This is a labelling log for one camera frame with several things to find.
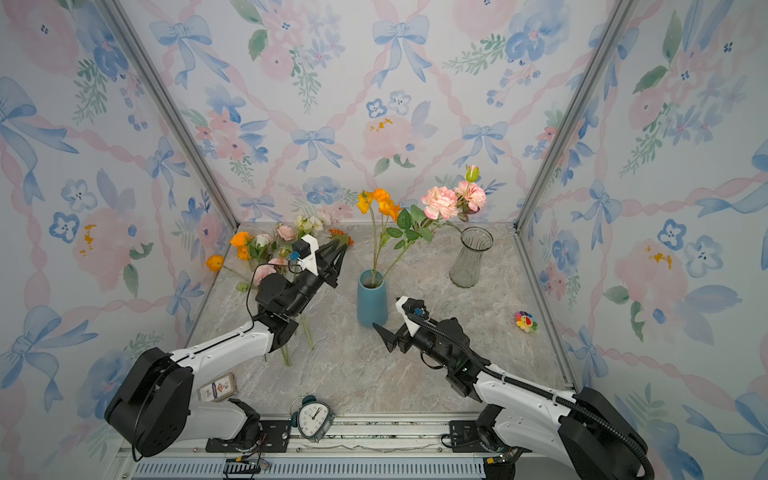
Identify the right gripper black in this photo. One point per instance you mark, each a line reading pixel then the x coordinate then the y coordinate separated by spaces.
pixel 403 338

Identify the teal ceramic vase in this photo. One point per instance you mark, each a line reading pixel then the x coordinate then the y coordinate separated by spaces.
pixel 372 306

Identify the orange poppy flower stem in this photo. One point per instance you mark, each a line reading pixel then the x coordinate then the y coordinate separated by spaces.
pixel 383 213

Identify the pink carnation flower stem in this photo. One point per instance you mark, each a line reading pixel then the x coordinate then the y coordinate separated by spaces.
pixel 441 206

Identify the orange sunflower stem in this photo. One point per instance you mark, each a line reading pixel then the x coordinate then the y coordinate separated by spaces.
pixel 340 237

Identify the white flower stem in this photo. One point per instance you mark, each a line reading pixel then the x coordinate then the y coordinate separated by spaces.
pixel 313 225

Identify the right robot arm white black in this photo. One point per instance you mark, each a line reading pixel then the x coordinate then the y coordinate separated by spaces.
pixel 582 430

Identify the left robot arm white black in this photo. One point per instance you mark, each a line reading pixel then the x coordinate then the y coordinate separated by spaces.
pixel 154 406

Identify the clear glass vase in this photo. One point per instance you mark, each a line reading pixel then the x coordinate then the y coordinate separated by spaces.
pixel 466 270

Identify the pink rose flower stem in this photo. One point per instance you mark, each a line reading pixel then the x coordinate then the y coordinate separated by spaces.
pixel 280 252

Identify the orange ranunculus flower bunch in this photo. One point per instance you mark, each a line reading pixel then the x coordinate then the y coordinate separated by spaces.
pixel 247 249

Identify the teal alarm clock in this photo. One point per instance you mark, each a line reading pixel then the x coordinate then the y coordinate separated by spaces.
pixel 313 419

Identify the colourful small flower toy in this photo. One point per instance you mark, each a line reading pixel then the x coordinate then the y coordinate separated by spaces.
pixel 525 322

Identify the playing card box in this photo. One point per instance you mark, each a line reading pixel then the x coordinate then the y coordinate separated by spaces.
pixel 219 389

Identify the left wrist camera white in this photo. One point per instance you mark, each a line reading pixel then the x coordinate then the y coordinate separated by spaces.
pixel 303 254

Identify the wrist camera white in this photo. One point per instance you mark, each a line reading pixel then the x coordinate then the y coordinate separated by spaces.
pixel 414 313
pixel 303 254

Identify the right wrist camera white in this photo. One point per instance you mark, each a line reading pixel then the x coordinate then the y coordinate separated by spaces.
pixel 414 313

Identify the aluminium rail frame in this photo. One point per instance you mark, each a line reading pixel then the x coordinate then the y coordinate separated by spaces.
pixel 377 446

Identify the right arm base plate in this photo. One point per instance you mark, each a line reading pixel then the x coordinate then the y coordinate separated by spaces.
pixel 463 437

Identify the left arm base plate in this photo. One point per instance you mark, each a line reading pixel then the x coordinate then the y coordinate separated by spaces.
pixel 263 436

